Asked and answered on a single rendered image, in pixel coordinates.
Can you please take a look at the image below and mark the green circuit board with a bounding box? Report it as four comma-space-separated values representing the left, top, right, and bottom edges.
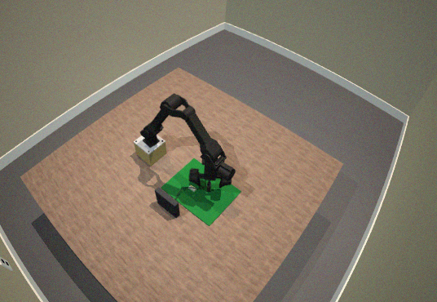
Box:
161, 158, 241, 226

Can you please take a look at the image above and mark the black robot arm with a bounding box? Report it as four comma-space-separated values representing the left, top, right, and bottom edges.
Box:
140, 93, 236, 181

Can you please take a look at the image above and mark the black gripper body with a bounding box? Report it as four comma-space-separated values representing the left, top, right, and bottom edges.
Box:
188, 168, 232, 184

